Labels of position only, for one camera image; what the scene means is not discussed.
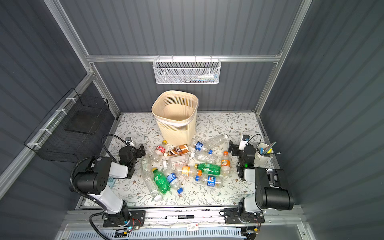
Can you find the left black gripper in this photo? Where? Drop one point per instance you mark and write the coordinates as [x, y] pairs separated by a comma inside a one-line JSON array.
[[139, 151]]

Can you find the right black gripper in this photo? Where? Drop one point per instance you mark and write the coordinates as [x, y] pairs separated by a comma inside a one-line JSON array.
[[235, 151]]

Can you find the clear bottle green label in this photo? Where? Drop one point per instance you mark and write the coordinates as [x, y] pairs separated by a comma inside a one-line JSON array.
[[145, 165]]

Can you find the orange label bottle orange cap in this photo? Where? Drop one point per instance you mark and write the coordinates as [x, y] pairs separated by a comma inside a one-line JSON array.
[[225, 164]]

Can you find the green bottle orange cap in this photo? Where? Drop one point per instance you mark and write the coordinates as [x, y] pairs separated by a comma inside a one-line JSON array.
[[209, 169]]

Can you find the Pepsi label clear bottle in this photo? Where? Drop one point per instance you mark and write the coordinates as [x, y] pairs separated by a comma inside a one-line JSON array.
[[209, 181]]

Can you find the clear bottle pink label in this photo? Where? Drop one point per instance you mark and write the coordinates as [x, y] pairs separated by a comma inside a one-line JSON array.
[[174, 161]]

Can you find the brown Nescafe bottle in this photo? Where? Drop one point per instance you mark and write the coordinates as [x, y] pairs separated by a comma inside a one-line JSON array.
[[177, 151]]

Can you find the clear bottle blue label cap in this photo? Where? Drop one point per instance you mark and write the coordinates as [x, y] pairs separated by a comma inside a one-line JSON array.
[[173, 180]]

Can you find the green Sprite bottle yellow cap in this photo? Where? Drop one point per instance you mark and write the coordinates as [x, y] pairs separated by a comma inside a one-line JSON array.
[[161, 181]]

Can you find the clear crushed bottle white cap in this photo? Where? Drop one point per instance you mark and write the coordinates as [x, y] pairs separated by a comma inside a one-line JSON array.
[[152, 187]]

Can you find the orange label clear bottle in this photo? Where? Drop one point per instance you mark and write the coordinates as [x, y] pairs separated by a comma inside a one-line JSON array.
[[187, 171]]

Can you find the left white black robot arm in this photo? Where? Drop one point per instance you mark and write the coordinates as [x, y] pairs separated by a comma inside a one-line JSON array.
[[89, 178]]

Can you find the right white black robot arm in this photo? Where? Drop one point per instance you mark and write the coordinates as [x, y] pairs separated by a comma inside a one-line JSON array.
[[271, 185]]

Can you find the beige slatted plastic bin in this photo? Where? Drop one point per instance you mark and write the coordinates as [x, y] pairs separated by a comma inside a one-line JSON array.
[[176, 114]]

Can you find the clear cola bottle yellow cap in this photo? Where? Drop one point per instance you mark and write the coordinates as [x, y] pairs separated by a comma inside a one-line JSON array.
[[158, 153]]

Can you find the white cup with tools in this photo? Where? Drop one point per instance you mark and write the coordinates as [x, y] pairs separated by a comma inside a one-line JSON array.
[[266, 157]]

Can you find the black marker pen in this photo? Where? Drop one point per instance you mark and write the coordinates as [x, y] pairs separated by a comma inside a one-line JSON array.
[[173, 217]]

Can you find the white tube in basket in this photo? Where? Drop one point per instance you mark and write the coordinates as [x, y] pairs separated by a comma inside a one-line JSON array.
[[209, 76]]

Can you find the small white card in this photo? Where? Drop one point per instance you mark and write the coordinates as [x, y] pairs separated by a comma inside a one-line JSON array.
[[192, 227]]

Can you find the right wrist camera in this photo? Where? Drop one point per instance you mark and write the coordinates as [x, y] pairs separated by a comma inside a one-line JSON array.
[[244, 141]]

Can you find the black wire mesh basket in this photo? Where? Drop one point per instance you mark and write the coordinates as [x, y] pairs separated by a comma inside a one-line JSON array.
[[72, 133]]

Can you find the white wire mesh basket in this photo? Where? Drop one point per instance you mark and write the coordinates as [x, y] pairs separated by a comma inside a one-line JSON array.
[[180, 73]]

